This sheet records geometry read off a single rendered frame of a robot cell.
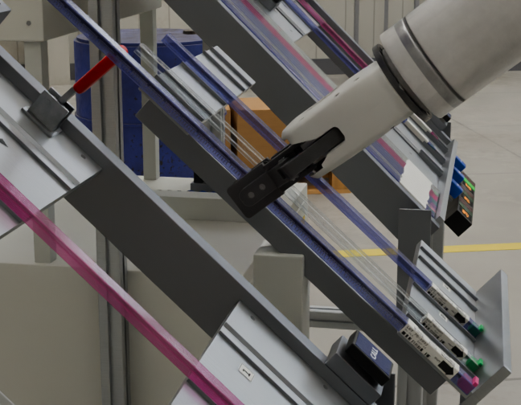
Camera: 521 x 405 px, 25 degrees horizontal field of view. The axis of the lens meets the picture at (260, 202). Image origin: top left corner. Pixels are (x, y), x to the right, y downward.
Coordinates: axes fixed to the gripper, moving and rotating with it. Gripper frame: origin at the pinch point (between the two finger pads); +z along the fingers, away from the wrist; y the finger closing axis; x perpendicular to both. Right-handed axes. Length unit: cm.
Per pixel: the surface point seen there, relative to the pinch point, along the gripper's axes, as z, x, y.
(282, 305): 16.8, 15.3, -34.0
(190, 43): 74, -33, -279
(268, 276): 16.0, 11.5, -34.0
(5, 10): 10.2, -26.2, -4.6
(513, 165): 35, 97, -476
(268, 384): 9.6, 14.3, 1.8
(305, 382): 9.1, 17.4, -4.3
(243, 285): 9.6, 7.2, -8.2
